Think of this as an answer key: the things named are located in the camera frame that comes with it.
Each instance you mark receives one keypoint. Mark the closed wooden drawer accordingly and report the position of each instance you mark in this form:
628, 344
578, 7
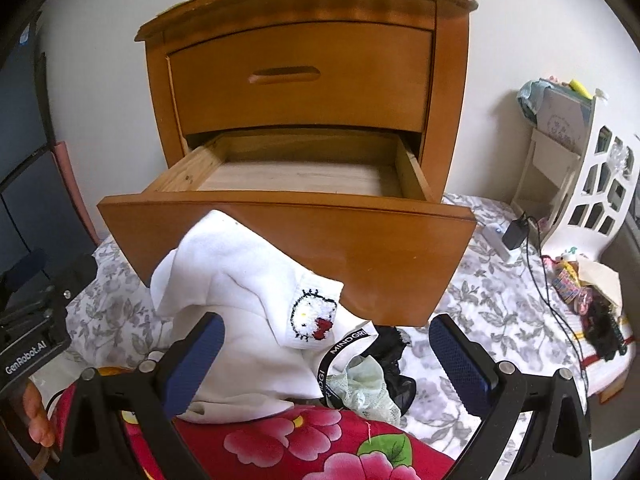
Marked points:
350, 60

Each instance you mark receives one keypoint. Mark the red floral blanket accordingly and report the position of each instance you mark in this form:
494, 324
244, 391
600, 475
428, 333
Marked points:
300, 450

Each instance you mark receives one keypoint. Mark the wooden drawer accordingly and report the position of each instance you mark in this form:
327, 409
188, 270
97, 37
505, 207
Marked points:
250, 240
350, 60

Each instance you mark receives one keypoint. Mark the colourful snack packets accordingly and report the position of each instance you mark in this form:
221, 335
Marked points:
572, 285

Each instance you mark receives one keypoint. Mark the white lattice shelf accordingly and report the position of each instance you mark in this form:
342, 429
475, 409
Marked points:
595, 180

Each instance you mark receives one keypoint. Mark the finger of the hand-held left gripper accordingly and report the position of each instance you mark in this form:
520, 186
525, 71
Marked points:
20, 267
75, 272

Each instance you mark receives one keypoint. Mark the black power adapter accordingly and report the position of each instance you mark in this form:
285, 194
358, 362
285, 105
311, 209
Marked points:
517, 232

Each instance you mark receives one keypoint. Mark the person's left hand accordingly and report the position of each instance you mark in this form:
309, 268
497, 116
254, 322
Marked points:
40, 410

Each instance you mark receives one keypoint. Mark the grey floral mat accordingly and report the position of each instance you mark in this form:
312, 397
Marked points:
500, 320

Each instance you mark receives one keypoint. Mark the black underwear with lettered waistband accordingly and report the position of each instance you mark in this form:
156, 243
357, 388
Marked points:
345, 345

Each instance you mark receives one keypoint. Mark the teal cloth bundle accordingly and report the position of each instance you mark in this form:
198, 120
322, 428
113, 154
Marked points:
530, 100

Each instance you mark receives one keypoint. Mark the mint green lace underwear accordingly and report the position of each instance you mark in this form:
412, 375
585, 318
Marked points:
365, 385

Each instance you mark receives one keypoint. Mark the black hair accessory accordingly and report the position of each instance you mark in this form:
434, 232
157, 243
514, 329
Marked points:
605, 335

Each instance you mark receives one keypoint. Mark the white power strip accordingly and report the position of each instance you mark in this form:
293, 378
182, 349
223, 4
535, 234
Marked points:
495, 240

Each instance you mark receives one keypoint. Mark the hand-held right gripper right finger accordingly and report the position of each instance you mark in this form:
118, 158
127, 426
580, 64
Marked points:
457, 365

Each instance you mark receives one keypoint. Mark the black lace underwear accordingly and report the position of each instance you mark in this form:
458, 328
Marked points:
395, 350

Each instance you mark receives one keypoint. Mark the wooden nightstand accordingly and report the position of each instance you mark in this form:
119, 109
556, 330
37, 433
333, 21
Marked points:
450, 110

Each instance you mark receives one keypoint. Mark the pink foam board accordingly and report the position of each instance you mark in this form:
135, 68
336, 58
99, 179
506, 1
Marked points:
75, 190

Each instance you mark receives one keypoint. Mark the pale printed box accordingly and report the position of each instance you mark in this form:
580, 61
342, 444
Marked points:
565, 120

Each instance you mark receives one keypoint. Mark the dark refrigerator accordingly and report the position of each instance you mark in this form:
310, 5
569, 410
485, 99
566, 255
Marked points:
25, 170

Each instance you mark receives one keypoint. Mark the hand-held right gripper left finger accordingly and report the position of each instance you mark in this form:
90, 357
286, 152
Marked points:
195, 365

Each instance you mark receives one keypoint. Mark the large white garment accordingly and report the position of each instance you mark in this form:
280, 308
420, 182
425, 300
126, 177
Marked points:
240, 360

